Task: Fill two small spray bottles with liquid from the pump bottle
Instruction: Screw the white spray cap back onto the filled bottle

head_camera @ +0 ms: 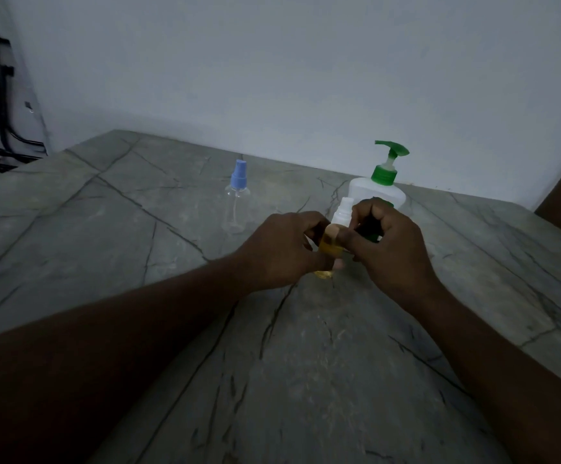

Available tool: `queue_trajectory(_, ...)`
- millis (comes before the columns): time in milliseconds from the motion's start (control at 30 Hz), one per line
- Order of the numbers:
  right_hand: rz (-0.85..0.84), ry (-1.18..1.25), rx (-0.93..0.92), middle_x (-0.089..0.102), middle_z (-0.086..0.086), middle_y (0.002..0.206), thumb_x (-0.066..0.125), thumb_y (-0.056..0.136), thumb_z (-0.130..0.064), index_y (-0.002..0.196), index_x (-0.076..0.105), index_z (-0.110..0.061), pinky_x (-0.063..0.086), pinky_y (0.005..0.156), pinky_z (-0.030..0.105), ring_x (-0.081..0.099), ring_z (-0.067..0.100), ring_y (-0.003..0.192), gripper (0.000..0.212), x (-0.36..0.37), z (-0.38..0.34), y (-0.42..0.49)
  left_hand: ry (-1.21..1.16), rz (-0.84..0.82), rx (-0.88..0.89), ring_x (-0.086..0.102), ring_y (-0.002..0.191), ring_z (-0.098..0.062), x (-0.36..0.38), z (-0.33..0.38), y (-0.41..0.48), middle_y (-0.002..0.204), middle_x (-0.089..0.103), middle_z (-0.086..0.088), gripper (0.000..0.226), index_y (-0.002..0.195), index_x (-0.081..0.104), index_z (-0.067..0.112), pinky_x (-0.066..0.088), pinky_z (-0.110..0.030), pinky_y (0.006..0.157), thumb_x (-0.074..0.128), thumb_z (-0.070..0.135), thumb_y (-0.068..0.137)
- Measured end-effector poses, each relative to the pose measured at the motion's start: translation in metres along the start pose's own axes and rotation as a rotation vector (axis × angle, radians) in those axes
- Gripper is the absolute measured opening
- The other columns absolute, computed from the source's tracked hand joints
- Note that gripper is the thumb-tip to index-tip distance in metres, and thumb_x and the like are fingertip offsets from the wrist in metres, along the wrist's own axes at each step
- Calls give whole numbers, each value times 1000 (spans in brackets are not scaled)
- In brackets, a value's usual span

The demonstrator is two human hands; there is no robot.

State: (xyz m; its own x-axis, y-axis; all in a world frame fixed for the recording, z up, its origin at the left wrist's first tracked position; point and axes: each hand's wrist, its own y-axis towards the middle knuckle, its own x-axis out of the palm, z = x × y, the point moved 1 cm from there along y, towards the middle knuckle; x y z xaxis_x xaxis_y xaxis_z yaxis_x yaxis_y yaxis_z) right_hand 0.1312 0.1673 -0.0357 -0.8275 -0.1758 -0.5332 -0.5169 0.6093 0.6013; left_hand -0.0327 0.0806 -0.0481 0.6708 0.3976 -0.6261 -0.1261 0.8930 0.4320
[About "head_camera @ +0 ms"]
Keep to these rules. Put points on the person's right hand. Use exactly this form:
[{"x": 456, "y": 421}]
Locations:
[{"x": 396, "y": 258}]

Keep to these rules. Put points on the person's left hand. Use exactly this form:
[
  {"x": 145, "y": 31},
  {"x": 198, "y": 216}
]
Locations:
[{"x": 275, "y": 251}]

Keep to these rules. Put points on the person's right thumb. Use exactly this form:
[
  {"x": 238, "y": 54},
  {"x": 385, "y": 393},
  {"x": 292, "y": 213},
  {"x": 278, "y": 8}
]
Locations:
[{"x": 350, "y": 240}]

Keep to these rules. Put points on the person's left thumb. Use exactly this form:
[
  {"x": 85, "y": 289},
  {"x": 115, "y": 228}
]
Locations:
[{"x": 329, "y": 262}]

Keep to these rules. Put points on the small yellow liquid spray bottle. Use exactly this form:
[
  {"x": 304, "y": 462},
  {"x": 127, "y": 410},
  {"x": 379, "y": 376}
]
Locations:
[{"x": 334, "y": 234}]

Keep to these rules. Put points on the person's left forearm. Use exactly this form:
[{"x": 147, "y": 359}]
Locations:
[{"x": 101, "y": 352}]

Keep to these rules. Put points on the person's right forearm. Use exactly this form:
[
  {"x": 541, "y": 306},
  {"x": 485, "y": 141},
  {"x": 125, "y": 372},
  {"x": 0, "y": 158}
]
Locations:
[{"x": 498, "y": 376}]

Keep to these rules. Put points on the white pump bottle green dispenser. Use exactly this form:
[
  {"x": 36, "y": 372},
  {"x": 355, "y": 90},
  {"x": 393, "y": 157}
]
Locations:
[{"x": 375, "y": 186}]

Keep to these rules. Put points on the clear spray bottle blue cap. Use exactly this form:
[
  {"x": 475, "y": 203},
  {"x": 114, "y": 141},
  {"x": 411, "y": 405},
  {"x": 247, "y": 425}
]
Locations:
[{"x": 236, "y": 200}]

